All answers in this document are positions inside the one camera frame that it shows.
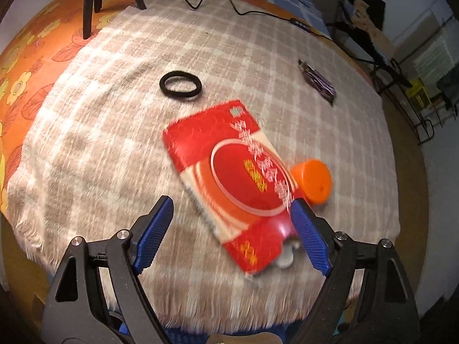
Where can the yellow box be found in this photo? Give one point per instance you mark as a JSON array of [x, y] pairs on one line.
[[417, 93]]

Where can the orange floral table cover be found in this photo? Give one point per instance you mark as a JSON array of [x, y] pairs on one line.
[[28, 61]]

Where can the white radiator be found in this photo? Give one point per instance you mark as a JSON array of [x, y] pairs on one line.
[[434, 57]]

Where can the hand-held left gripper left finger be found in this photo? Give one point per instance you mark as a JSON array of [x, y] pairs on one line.
[[154, 236]]

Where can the dark purple wrapper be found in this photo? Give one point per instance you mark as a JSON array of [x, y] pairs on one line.
[[321, 84]]

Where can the black mini tripod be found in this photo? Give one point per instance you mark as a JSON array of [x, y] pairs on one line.
[[89, 7]]

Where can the beige plaid fringed cloth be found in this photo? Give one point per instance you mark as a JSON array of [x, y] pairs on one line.
[[107, 132]]

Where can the dark hanging garment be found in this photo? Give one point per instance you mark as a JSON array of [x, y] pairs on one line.
[[448, 91]]

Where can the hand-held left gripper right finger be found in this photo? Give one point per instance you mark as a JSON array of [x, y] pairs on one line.
[[310, 236]]

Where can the red cardboard box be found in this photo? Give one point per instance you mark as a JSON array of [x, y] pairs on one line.
[[229, 172]]

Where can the tan garment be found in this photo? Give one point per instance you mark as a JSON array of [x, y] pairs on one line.
[[373, 32]]

